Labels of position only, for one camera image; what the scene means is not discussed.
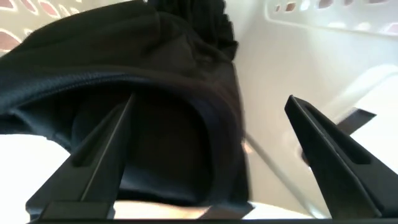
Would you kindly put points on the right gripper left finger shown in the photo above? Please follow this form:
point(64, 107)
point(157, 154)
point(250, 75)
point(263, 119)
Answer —
point(93, 174)

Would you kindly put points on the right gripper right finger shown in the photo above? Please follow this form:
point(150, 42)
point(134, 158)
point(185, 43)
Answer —
point(339, 168)

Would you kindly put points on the heap of clothes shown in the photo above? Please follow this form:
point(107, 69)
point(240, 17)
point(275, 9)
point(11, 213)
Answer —
point(155, 46)

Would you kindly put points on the white laundry basket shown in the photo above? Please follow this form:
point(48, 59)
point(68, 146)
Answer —
point(295, 77)

